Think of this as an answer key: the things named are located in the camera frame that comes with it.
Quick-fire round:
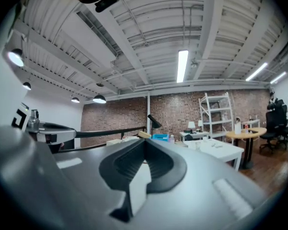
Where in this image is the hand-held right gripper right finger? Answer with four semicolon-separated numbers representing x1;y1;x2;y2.
131;138;267;230

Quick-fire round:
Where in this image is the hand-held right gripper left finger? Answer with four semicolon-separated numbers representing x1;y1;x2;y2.
52;138;146;230

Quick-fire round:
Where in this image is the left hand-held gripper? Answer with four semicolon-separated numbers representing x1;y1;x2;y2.
11;102;77;145

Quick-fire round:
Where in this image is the white side table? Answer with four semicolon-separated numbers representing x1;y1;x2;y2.
181;138;245;172

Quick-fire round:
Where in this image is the black metal railing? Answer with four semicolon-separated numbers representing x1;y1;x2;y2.
59;126;147;152

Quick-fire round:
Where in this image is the blue plastic bin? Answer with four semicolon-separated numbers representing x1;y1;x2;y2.
151;133;170;141

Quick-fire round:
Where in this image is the white upright container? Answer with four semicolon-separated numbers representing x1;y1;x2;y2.
234;117;242;134

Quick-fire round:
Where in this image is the round wooden table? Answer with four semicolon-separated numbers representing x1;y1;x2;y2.
225;126;268;170

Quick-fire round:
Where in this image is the white shelf rack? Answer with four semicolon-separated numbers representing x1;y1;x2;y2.
198;92;234;140

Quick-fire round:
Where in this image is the black desk lamp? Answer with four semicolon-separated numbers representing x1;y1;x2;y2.
147;114;163;139

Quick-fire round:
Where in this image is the black office chair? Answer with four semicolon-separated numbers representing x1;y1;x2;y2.
258;98;288;155

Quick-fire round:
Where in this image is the ceiling tube light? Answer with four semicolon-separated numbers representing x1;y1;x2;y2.
245;62;269;82
269;71;288;85
176;49;190;84

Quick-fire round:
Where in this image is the white wall pipe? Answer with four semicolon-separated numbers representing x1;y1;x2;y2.
146;92;151;134

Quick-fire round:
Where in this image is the black head-worn camera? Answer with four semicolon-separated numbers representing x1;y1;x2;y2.
94;0;120;13

